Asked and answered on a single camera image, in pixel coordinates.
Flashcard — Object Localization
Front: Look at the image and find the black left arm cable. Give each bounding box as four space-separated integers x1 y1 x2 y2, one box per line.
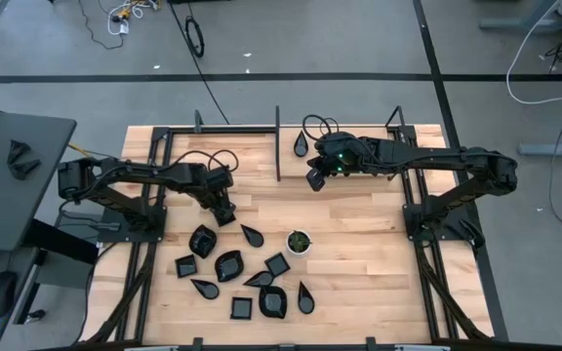
171 148 241 173

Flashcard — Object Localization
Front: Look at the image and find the green succulent plant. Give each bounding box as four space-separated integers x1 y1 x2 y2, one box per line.
289 231 311 254

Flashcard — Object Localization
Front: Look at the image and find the black plastic part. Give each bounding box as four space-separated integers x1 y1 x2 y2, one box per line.
9 158 42 182
6 139 33 166

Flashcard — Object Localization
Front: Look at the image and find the white floor cable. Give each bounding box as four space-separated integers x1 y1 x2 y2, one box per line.
505 0 562 106

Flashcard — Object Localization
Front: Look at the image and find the black teardrop mini plate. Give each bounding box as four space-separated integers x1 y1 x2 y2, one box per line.
297 280 316 316
242 270 276 289
293 130 310 158
190 278 221 301
239 223 265 249

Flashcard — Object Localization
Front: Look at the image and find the black computer mouse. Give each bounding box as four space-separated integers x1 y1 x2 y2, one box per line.
0 270 20 320

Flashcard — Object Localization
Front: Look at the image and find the black aluminium table frame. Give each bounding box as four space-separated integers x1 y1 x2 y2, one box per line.
79 104 509 351

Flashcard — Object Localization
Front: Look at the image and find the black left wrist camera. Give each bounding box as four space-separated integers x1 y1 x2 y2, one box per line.
206 167 236 190

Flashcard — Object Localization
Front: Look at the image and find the black desk leg bar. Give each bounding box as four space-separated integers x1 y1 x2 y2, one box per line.
20 217 100 267

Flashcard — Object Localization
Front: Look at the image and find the black coiled floor cable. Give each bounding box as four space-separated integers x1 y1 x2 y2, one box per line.
167 0 231 126

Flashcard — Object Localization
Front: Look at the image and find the white cylindrical plant pot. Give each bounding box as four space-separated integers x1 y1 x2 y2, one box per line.
286 229 313 257

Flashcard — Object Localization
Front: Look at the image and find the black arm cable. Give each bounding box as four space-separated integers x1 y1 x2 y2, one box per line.
301 114 341 142
171 148 241 173

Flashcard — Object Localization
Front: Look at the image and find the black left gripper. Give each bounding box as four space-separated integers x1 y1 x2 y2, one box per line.
202 184 237 228

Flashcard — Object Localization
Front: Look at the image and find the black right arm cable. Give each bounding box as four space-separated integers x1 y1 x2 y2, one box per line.
301 114 341 142

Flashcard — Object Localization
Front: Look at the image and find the white cable bundle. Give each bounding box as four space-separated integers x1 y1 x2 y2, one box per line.
106 0 161 36

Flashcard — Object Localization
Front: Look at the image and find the grey desk foot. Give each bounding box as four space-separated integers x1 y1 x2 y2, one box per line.
478 0 562 31
517 131 562 159

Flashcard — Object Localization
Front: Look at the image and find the grey desk top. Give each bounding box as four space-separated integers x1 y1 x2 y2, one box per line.
0 109 78 253

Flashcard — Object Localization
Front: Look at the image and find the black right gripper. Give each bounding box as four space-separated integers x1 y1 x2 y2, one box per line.
305 132 363 192

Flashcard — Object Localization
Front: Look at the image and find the black square mini plate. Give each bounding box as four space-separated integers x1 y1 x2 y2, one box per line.
174 253 198 280
229 296 254 321
263 252 292 278

